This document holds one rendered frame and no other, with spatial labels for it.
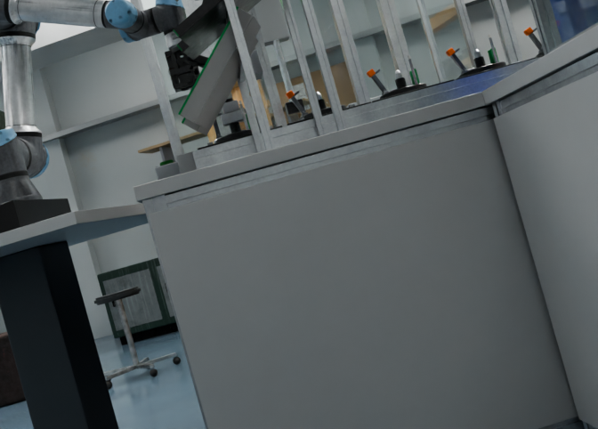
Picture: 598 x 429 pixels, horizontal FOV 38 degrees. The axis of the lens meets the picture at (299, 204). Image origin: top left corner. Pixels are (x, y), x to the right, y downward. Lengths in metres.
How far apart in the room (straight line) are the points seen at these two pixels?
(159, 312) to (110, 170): 2.65
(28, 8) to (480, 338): 1.50
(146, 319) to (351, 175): 6.72
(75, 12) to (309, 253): 1.07
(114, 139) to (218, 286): 8.73
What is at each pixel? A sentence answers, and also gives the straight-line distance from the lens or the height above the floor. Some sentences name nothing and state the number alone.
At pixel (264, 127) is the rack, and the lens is 1.95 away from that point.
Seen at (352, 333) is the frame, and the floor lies 0.46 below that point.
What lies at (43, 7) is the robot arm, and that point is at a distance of 2.51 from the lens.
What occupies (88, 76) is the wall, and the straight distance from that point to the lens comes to 10.60.
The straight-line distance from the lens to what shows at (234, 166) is 1.72.
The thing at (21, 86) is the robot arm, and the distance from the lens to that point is 2.65.
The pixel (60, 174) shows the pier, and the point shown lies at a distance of 10.58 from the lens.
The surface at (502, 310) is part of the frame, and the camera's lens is 1.81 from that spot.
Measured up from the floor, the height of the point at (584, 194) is 0.62.
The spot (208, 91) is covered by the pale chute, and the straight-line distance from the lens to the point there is 2.01.
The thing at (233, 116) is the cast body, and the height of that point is 1.04.
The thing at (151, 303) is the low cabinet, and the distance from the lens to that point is 8.32.
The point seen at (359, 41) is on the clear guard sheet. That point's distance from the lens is 3.94.
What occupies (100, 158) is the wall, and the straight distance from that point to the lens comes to 10.49.
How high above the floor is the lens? 0.71
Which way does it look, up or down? 1 degrees up
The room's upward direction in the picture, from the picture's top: 16 degrees counter-clockwise
